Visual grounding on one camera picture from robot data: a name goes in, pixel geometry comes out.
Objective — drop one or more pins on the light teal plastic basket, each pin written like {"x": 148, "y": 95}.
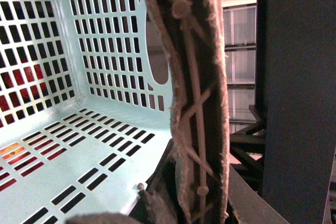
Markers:
{"x": 83, "y": 122}

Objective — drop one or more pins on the brown basket handle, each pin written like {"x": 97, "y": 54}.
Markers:
{"x": 192, "y": 34}

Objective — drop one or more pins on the dark pillar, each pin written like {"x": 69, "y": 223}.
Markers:
{"x": 296, "y": 95}

